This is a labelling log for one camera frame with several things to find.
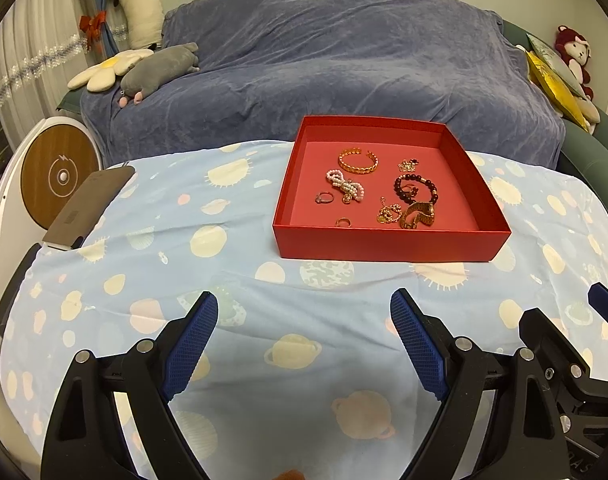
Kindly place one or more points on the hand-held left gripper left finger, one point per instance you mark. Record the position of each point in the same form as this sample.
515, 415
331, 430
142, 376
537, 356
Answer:
193, 340

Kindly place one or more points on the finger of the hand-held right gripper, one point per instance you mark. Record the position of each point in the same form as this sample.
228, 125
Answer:
606, 307
551, 345

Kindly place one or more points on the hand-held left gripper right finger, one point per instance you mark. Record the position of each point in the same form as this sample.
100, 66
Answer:
419, 345

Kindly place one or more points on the gold watch band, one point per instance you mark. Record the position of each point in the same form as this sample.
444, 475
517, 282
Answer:
420, 215

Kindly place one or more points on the red cardboard box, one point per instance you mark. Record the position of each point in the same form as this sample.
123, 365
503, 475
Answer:
309, 230

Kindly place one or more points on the teal sofa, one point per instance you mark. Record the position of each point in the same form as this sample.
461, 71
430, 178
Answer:
601, 155

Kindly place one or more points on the brown leather pad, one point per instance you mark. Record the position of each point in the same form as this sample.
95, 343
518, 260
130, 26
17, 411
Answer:
91, 200

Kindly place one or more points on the small gold flower earring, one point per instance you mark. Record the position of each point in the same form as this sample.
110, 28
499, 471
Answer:
409, 164

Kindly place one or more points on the beige plush pillow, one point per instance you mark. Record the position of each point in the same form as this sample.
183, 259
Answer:
589, 115

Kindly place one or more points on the yellow pillow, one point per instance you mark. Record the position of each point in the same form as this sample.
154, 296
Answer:
554, 85

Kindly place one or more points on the grey-green pillow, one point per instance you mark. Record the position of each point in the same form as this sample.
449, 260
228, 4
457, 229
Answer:
554, 57

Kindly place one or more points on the red monkey plush toy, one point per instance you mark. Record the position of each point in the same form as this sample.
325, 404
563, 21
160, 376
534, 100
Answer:
576, 52

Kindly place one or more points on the grey plush toy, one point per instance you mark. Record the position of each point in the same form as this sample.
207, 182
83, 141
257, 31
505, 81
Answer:
158, 67

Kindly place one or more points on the daisy flower plush pillow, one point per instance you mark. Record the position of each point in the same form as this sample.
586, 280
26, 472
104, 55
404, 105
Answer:
101, 72

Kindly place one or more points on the blue sofa blanket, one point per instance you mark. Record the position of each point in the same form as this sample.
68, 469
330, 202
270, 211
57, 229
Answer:
334, 50

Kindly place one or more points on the red curtain bow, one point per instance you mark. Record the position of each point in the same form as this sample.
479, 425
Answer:
92, 22

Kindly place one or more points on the white plush toy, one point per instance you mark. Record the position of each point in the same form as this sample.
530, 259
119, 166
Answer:
141, 5

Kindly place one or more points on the white curtain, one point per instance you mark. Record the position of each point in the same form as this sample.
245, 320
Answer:
38, 35

